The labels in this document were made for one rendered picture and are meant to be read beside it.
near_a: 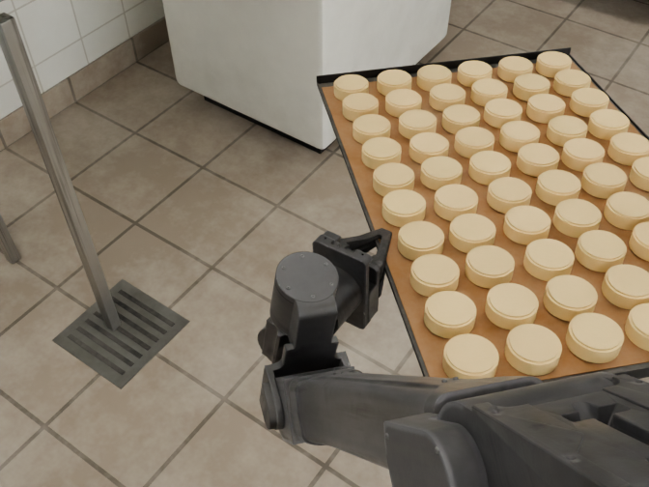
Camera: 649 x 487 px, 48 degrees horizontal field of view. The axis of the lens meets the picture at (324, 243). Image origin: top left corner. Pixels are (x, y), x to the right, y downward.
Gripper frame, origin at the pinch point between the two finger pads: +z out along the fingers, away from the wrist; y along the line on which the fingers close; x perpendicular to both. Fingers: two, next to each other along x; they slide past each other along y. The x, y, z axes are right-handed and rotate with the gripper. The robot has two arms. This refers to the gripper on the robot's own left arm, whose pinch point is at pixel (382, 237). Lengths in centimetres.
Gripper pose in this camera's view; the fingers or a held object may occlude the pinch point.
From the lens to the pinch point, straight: 83.1
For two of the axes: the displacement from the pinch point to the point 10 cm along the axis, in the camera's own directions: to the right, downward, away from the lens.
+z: 5.6, -5.7, 6.0
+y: 0.2, 7.3, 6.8
